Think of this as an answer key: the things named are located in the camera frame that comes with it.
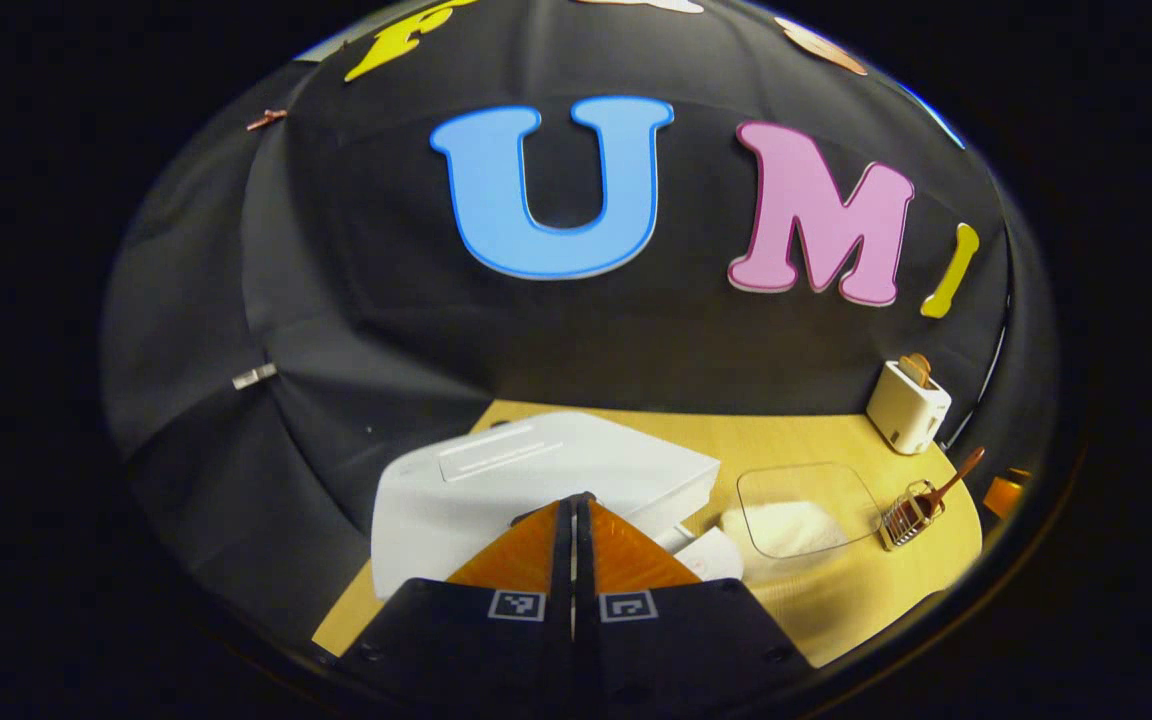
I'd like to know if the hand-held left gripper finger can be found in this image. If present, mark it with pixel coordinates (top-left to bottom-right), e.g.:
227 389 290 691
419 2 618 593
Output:
574 492 817 720
311 492 577 720

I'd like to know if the wooden spoon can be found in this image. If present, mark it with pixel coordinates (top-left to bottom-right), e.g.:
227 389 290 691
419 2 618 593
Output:
911 446 987 516

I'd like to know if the white rice cooker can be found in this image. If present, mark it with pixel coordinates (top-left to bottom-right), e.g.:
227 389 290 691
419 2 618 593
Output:
371 410 745 601

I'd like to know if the white toaster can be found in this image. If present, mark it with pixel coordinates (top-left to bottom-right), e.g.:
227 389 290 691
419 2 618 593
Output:
866 358 953 456

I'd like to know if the clear plastic box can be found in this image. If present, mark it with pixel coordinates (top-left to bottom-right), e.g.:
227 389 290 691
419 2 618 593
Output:
719 462 885 586

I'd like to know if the black backdrop cloth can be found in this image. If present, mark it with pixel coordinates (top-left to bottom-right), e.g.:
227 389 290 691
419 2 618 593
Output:
101 0 1062 641

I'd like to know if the thin wall cable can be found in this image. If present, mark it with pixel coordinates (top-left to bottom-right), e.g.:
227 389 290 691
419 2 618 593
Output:
940 300 1013 451

